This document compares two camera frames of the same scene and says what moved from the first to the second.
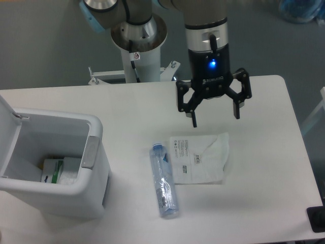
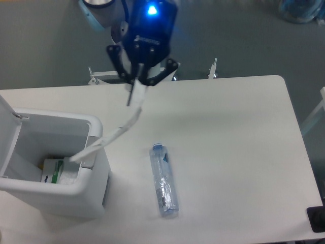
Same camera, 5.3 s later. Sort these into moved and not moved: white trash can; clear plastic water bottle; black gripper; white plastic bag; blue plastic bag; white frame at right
Moved: white plastic bag; black gripper
Not moved: clear plastic water bottle; blue plastic bag; white trash can; white frame at right
